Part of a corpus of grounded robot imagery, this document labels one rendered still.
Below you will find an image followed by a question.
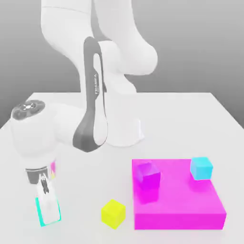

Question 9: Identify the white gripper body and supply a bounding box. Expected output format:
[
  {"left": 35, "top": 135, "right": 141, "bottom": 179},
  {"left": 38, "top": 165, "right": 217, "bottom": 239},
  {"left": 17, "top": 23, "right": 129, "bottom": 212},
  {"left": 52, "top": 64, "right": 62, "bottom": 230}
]
[{"left": 36, "top": 180, "right": 61, "bottom": 225}]

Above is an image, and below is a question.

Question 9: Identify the small teal cube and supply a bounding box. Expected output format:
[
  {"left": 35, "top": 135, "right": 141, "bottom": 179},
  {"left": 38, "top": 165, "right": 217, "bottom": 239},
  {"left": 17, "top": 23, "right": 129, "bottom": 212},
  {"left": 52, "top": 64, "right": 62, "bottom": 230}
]
[{"left": 34, "top": 197, "right": 62, "bottom": 228}]

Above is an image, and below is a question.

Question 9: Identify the small yellow cube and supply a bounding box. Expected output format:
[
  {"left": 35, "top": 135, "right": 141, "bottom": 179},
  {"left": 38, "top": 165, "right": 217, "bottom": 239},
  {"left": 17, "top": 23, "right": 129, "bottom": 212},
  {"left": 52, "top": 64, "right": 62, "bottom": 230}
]
[{"left": 101, "top": 199, "right": 127, "bottom": 230}]

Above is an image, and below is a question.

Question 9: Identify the small purple cube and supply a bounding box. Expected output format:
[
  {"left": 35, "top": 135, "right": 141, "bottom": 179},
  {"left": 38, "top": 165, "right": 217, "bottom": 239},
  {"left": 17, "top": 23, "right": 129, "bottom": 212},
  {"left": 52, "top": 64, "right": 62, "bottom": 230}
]
[{"left": 135, "top": 161, "right": 162, "bottom": 204}]

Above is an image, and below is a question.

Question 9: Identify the small light blue cube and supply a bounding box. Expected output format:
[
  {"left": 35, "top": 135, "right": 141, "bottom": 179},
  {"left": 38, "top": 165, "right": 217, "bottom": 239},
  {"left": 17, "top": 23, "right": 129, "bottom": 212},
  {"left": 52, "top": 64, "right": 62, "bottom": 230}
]
[{"left": 190, "top": 156, "right": 214, "bottom": 181}]

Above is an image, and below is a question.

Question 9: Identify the large magenta box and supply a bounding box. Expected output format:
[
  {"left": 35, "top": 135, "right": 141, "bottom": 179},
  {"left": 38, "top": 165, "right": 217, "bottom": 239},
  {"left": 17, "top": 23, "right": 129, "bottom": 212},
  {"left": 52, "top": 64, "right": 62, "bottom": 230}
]
[{"left": 132, "top": 158, "right": 227, "bottom": 231}]

